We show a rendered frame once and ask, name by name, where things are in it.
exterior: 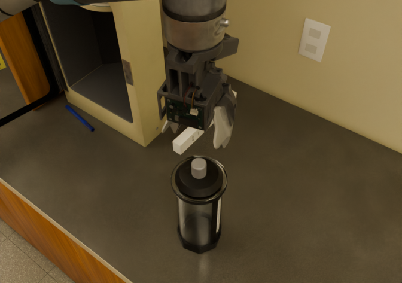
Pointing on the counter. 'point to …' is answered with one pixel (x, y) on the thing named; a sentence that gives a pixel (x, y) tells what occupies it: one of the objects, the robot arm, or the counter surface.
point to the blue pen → (79, 118)
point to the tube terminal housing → (136, 46)
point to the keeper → (127, 72)
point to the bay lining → (81, 38)
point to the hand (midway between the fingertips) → (201, 132)
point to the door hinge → (49, 46)
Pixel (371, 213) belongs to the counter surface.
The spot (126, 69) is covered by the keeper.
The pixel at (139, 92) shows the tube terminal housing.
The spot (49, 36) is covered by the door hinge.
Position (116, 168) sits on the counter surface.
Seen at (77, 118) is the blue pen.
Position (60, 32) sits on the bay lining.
